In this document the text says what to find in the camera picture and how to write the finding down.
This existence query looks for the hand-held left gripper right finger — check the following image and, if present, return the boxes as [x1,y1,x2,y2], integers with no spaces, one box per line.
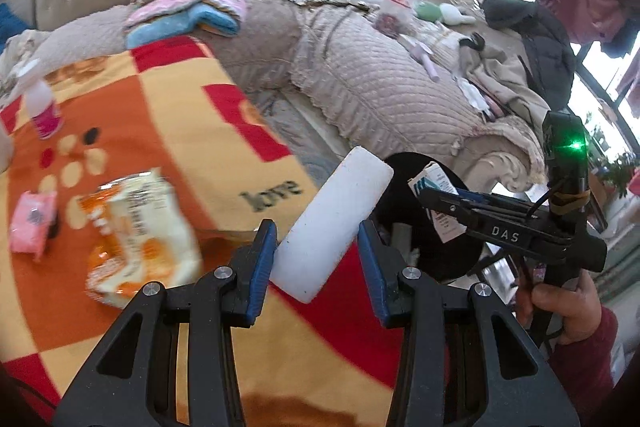
[357,219,581,427]

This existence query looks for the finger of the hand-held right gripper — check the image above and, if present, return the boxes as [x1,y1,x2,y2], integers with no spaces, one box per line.
[452,188,543,212]
[417,187,546,253]

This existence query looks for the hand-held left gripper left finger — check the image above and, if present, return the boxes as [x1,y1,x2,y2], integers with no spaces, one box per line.
[52,219,278,427]

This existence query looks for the black trash bin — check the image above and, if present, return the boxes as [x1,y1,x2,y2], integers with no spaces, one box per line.
[372,152,486,284]

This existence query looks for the white foam block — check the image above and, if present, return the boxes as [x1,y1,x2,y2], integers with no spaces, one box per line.
[270,146,393,304]

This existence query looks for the small white blue carton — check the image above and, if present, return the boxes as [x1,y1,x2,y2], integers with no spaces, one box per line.
[409,162,468,244]

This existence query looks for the person's right forearm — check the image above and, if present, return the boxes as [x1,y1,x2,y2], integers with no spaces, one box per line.
[547,307,621,413]

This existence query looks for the person's right hand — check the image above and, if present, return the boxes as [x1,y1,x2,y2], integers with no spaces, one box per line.
[515,274,603,345]

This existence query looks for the green potted plant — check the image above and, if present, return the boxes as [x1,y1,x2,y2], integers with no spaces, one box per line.
[590,152,636,198]

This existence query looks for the beige garment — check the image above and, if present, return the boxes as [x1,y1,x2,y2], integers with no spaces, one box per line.
[460,44,556,122]

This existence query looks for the white tissue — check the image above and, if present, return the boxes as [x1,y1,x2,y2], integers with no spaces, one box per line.
[455,77,493,118]

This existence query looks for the black jacket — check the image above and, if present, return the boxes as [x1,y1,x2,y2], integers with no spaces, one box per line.
[485,0,576,112]

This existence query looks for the orange white snack bag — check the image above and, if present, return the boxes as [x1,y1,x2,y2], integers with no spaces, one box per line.
[76,168,203,310]

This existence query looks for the quilted beige sofa cover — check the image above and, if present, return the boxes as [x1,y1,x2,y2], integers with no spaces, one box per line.
[290,0,546,168]

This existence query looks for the orange red printed blanket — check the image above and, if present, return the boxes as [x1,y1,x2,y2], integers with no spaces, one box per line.
[0,36,416,427]

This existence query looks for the purple tube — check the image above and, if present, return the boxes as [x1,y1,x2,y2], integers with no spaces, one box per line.
[397,36,442,82]

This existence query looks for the white plush toy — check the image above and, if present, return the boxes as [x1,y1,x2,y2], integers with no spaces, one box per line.
[439,3,476,26]

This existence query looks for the green plush toy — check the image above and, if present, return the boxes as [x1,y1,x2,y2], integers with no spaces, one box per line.
[415,2,443,22]

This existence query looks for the clear plastic jar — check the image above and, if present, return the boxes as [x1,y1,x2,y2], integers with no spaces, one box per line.
[375,0,418,38]

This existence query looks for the pink tissue packet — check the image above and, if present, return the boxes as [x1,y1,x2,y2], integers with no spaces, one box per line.
[9,190,58,262]

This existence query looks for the folded blue towel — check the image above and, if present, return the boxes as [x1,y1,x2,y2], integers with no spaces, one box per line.
[125,4,238,50]

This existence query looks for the white bottle pink label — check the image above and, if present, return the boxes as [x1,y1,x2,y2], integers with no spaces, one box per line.
[17,59,63,140]

